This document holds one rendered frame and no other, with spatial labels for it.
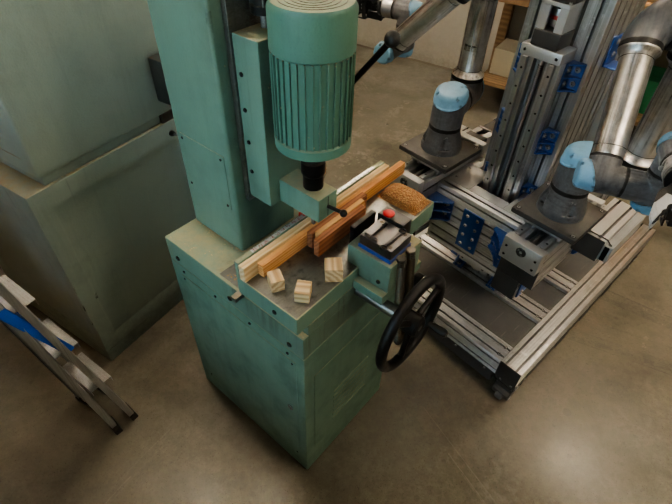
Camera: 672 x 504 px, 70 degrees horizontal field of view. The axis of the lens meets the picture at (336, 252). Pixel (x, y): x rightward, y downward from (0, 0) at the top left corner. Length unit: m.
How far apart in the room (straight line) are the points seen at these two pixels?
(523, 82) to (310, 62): 0.92
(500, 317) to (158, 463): 1.45
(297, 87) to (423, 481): 1.45
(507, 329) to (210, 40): 1.57
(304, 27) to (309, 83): 0.11
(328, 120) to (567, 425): 1.62
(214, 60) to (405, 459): 1.50
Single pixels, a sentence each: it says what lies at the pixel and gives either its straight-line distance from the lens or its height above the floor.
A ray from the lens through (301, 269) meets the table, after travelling 1.23.
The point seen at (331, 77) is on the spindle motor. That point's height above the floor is 1.39.
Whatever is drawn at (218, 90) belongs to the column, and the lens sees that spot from 1.15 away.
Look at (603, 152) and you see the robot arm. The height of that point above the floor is 1.18.
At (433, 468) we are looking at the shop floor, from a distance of 1.97.
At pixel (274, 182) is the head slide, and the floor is 1.07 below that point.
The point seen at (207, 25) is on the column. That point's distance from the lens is 1.10.
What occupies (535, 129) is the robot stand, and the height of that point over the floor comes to 1.00.
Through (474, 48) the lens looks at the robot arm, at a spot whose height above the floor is 1.16.
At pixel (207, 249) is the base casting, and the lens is 1.46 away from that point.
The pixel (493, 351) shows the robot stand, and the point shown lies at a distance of 2.01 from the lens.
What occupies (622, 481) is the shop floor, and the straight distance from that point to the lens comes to 2.21.
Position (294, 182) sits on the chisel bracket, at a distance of 1.23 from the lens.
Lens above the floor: 1.79
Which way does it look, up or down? 44 degrees down
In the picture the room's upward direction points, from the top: 2 degrees clockwise
